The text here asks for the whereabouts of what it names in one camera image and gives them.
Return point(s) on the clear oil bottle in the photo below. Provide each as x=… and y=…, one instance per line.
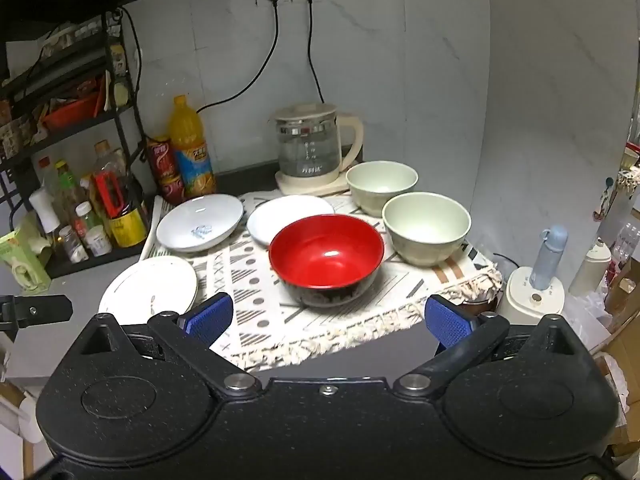
x=67, y=185

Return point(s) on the white plate with thin rim line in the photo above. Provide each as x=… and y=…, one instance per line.
x=145, y=285

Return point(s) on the orange juice bottle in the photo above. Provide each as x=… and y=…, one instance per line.
x=190, y=155

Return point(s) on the patterned fringed tablecloth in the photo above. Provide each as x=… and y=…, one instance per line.
x=250, y=280

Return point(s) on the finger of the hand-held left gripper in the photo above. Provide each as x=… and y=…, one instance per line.
x=35, y=310

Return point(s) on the white jar with label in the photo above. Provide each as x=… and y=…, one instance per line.
x=99, y=241

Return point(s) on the blue thermos bottle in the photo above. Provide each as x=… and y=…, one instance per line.
x=549, y=255

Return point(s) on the red and black bowl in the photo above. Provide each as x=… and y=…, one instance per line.
x=325, y=255

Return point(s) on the white plate with blue print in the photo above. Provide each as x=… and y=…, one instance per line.
x=200, y=220

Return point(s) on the black metal rack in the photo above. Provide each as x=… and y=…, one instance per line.
x=127, y=125

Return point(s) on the clear jar with white powder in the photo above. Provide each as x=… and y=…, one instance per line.
x=74, y=247

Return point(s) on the white appliance base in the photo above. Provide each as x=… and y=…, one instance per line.
x=525, y=300

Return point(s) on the small plain white plate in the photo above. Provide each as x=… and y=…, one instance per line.
x=285, y=217

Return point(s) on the glass electric kettle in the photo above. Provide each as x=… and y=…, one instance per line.
x=307, y=145

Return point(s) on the green cardboard box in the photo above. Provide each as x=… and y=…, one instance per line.
x=22, y=255

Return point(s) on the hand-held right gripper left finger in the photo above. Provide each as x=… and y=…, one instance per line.
x=210, y=319

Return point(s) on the red label sauce bottle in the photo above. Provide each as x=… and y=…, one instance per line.
x=89, y=215

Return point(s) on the cream kettle base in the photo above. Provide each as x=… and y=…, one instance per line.
x=295, y=184

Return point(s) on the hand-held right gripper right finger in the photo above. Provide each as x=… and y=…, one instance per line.
x=447, y=325

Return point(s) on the large yellow label sauce bottle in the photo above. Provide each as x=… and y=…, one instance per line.
x=125, y=220

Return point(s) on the red plastic basket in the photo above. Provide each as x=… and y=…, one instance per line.
x=70, y=110

